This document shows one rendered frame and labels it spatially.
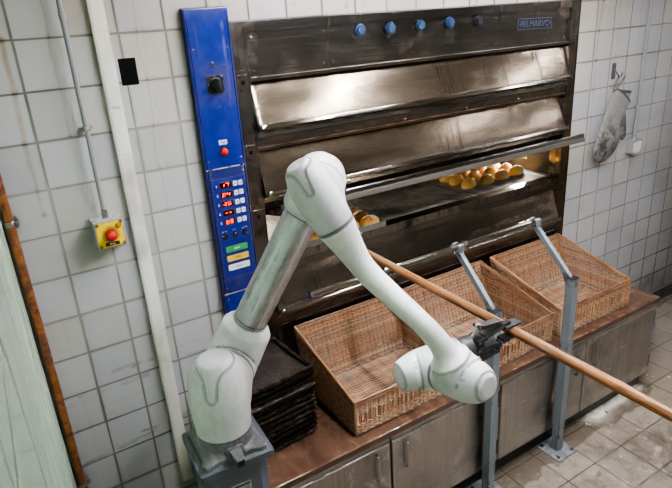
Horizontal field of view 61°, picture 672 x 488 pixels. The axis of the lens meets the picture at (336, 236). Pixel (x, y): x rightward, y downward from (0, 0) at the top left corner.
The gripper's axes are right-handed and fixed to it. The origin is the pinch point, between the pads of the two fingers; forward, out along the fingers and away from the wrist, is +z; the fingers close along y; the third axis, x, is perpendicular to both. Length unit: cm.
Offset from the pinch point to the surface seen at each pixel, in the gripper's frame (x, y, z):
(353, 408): -51, 49, -25
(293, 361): -70, 32, -39
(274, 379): -63, 32, -50
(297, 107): -100, -58, -13
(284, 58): -102, -76, -16
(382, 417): -51, 59, -12
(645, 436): -23, 119, 131
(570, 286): -42, 28, 85
